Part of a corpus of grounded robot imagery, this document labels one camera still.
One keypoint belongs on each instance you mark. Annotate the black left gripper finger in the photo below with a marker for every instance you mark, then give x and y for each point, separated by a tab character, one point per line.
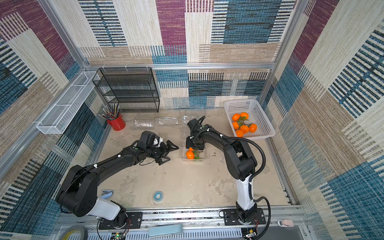
171	146
162	161

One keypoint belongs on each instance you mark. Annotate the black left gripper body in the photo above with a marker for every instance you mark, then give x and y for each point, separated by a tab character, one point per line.
158	153

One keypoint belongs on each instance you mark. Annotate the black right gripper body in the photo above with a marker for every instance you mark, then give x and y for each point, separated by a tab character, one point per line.
193	144

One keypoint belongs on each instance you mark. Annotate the clear clamshell container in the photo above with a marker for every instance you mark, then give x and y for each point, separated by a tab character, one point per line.
167	121
187	118
144	124
199	154

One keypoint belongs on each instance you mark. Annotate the orange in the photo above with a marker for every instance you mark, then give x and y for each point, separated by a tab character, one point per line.
236	117
244	116

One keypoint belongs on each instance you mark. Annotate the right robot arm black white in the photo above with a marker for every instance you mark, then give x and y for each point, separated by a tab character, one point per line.
244	160

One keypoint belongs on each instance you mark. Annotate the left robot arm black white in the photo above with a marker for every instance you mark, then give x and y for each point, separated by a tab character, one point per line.
78	192

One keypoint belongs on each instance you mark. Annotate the blue tape roll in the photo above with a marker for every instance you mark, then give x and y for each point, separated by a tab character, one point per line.
158	196

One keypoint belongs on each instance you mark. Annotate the red cup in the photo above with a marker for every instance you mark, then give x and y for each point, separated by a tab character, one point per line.
117	124

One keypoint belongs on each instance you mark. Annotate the blue stapler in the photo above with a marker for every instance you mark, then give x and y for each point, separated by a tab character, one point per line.
107	194

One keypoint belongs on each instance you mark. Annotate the white plastic perforated basket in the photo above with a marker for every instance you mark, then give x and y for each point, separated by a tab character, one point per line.
256	116

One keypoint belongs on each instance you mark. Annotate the light blue flat case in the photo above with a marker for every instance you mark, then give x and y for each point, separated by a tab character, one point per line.
168	230

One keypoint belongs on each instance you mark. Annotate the grey tape roll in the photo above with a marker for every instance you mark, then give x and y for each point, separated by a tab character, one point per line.
77	229

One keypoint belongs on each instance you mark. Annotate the small pink white object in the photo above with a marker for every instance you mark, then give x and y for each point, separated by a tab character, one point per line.
285	223

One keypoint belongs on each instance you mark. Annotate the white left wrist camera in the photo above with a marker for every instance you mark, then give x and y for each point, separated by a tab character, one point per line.
157	141

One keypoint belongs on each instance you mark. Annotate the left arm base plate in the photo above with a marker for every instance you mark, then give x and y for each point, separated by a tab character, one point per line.
129	220

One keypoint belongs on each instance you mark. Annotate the black wire shelf rack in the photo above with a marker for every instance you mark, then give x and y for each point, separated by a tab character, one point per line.
132	90

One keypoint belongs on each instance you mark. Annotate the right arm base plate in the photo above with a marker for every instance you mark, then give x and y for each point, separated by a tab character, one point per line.
234	217

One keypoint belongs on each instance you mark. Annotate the white wire mesh wall tray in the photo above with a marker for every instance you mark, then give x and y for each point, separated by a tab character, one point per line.
60	115

